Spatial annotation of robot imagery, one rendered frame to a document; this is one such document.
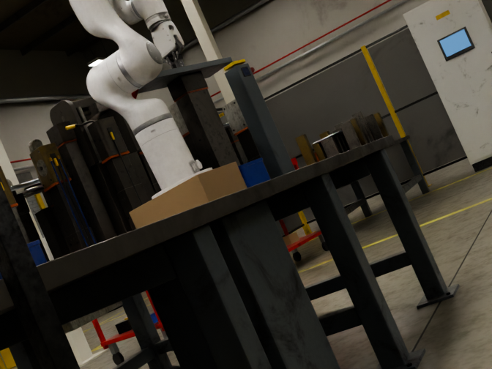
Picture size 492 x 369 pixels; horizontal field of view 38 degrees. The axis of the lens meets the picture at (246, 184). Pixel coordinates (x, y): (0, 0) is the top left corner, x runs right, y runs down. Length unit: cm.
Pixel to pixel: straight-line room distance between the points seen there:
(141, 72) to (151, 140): 19
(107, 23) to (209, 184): 53
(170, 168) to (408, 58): 767
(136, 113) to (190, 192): 28
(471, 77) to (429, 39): 65
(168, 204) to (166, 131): 21
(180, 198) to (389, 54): 777
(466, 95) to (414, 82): 110
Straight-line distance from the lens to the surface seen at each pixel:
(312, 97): 984
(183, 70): 238
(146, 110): 201
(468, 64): 856
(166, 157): 198
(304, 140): 713
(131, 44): 202
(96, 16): 208
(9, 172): 681
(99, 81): 207
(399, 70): 952
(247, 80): 260
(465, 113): 858
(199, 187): 189
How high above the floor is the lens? 65
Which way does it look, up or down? 2 degrees up
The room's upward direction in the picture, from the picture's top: 24 degrees counter-clockwise
